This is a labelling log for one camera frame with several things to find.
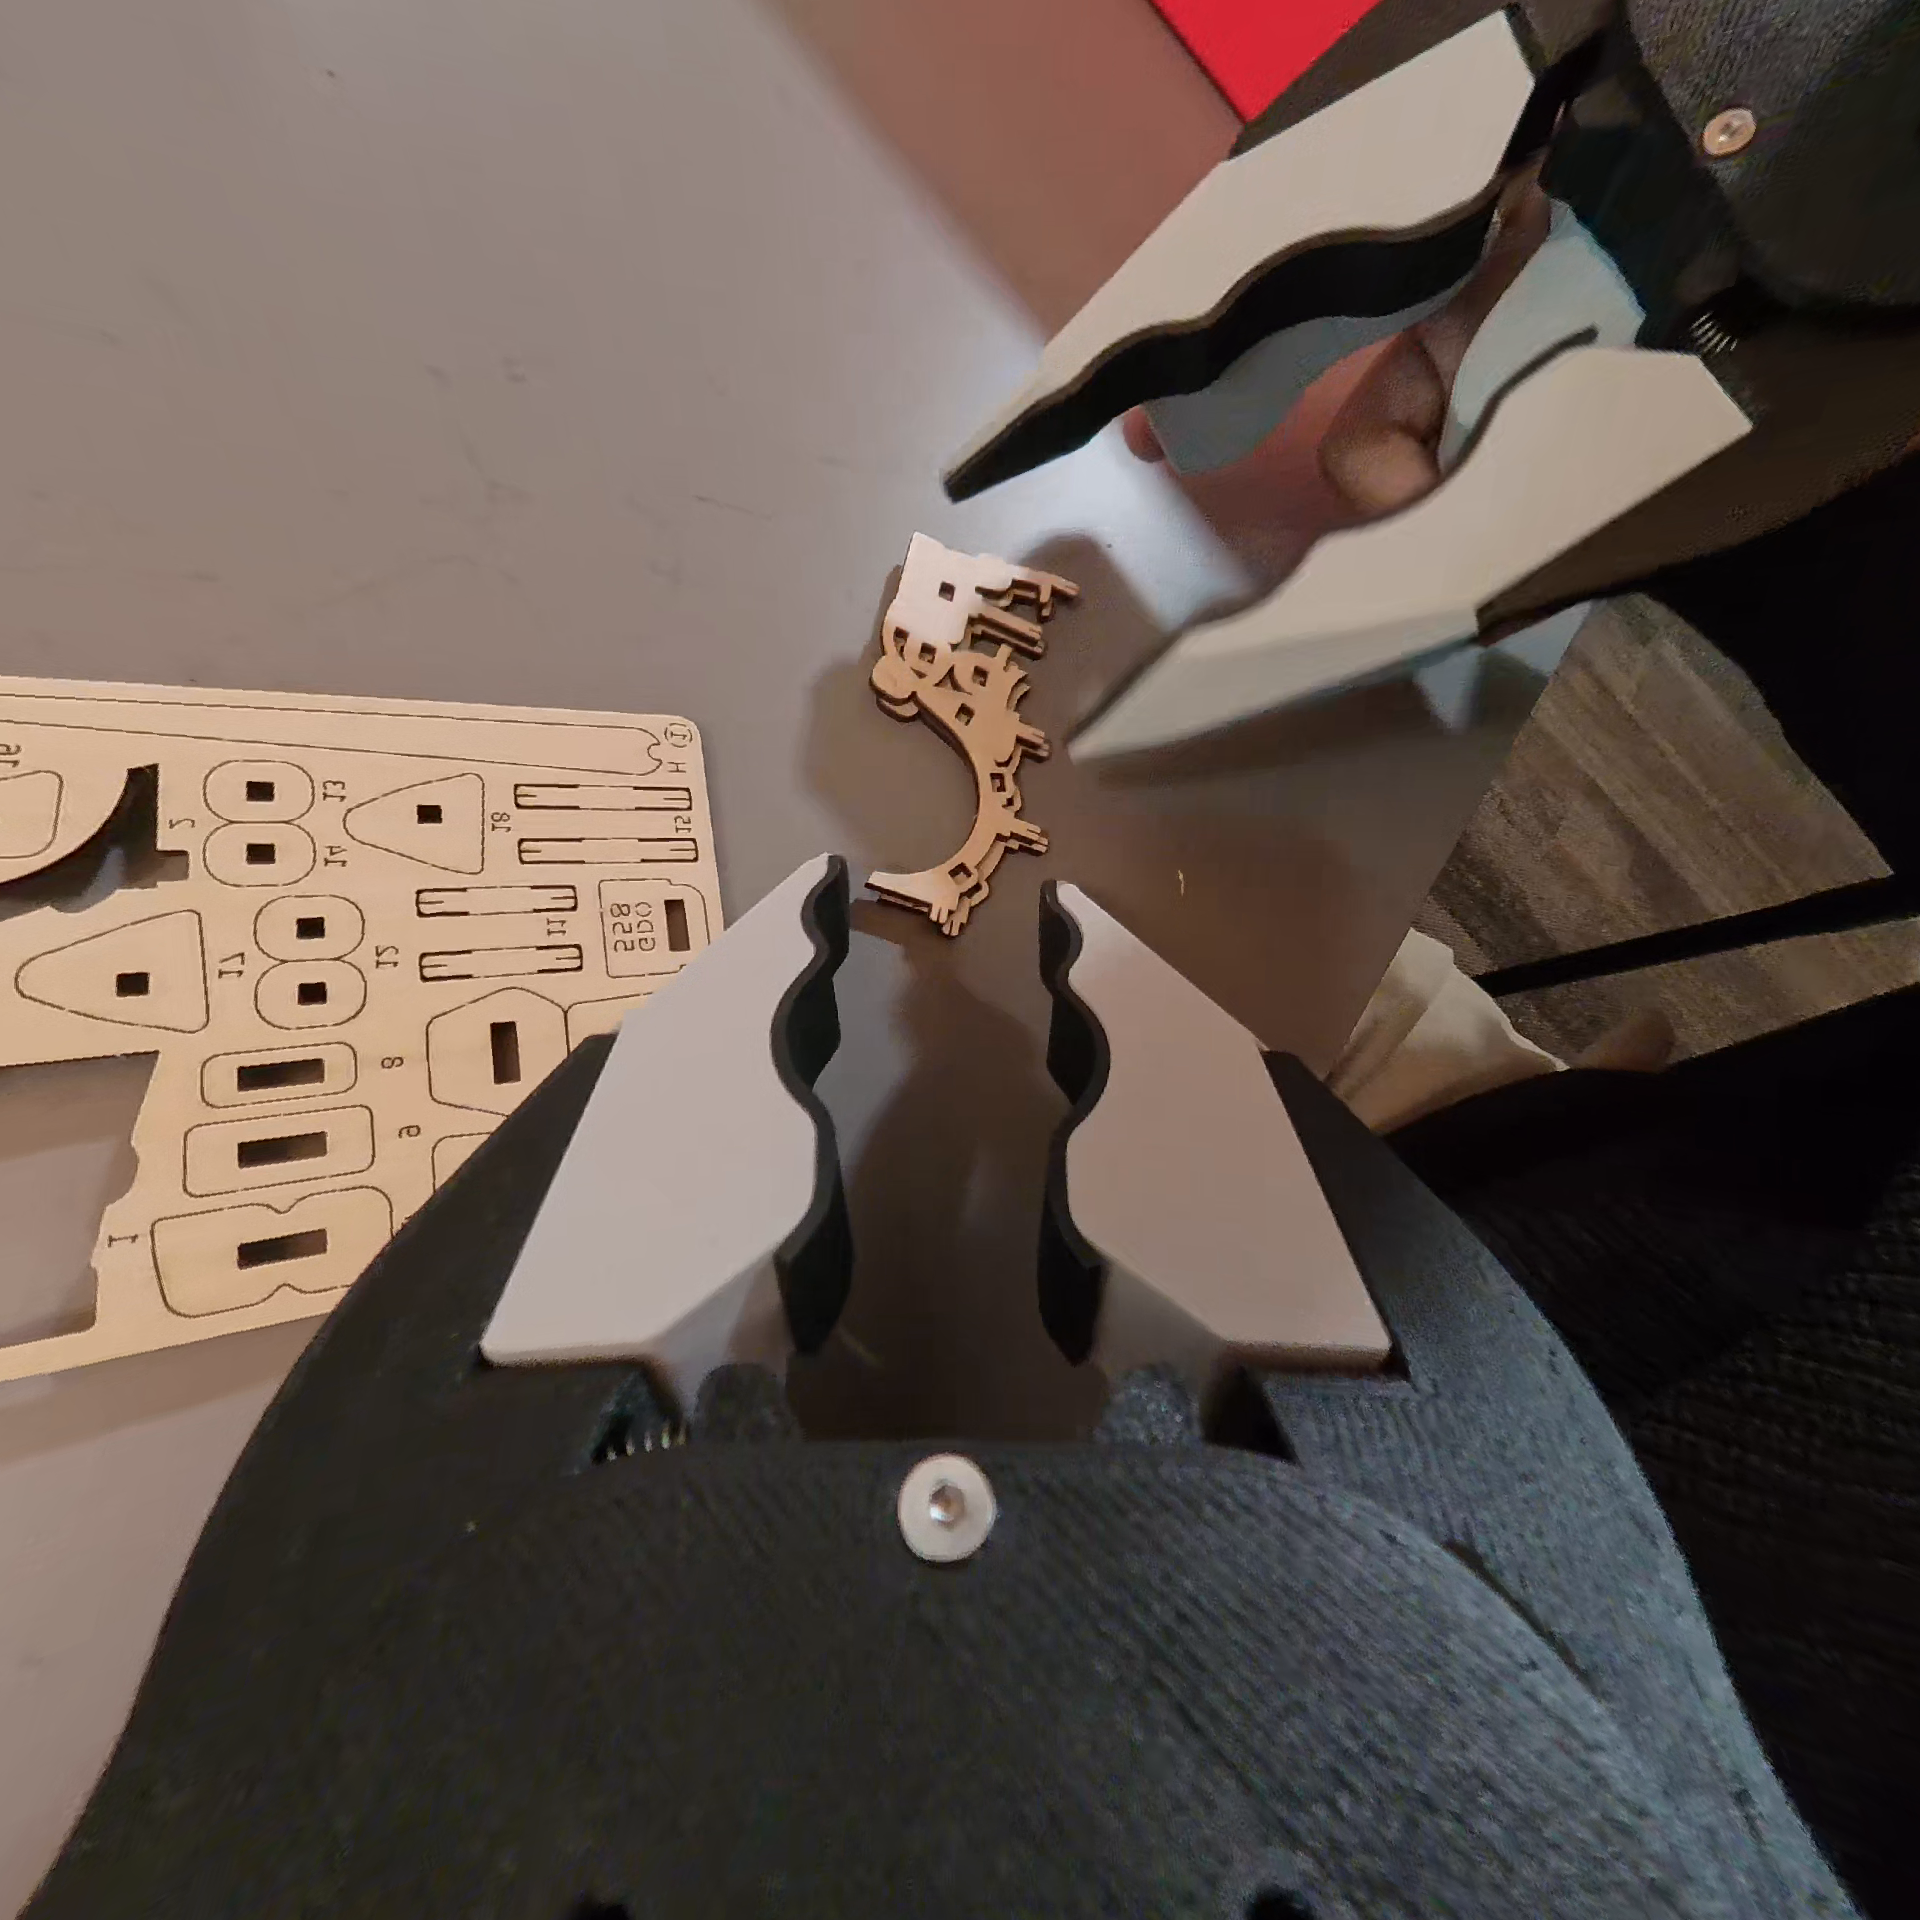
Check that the person's right hand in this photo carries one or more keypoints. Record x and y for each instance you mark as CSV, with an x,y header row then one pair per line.
x,y
1389,435

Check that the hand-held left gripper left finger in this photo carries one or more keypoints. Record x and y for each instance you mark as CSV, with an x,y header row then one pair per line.
x,y
676,1172

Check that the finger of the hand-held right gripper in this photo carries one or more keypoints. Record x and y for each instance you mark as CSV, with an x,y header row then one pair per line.
x,y
1320,224
1606,451

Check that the white fabric piece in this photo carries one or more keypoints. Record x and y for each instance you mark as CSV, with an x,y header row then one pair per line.
x,y
1424,1028

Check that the person's black clothing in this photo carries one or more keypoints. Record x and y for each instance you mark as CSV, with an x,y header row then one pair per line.
x,y
1724,1276

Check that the curved wooden puzzle piece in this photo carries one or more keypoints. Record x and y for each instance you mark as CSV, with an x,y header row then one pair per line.
x,y
960,692

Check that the red flat board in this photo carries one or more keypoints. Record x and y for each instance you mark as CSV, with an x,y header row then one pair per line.
x,y
1320,45

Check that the partly punched wooden puzzle sheet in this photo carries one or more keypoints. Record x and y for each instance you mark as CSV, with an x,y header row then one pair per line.
x,y
150,721

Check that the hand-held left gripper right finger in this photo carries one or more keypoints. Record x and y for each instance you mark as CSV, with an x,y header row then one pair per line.
x,y
1214,1200

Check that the grey desk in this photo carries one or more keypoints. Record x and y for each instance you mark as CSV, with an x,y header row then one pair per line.
x,y
451,301

